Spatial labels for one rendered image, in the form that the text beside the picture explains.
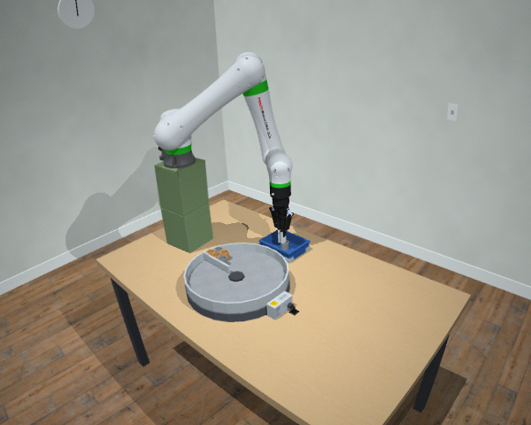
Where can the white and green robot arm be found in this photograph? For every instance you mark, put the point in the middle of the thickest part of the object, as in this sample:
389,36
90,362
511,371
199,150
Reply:
174,130

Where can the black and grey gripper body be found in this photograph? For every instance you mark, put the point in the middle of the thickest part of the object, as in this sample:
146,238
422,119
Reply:
281,204

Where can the grey round turntable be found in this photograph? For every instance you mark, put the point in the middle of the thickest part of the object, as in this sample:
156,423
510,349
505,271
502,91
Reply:
261,272

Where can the blue open crate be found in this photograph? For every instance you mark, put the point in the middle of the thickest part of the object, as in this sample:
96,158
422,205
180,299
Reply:
297,245

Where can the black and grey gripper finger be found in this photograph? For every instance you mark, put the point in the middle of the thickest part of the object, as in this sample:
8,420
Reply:
285,224
276,219

